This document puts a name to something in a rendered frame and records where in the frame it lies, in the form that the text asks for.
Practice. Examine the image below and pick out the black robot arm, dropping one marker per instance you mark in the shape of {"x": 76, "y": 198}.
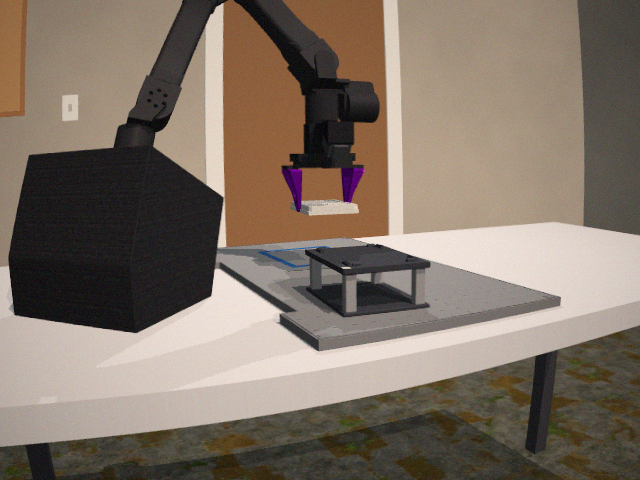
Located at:
{"x": 306, "y": 54}

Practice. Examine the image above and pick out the white well plate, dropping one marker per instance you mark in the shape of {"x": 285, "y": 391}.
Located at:
{"x": 326, "y": 207}

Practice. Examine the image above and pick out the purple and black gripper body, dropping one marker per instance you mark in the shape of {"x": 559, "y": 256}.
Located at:
{"x": 311, "y": 161}

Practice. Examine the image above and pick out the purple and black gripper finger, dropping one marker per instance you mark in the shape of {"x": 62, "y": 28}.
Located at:
{"x": 350, "y": 180}
{"x": 294, "y": 181}

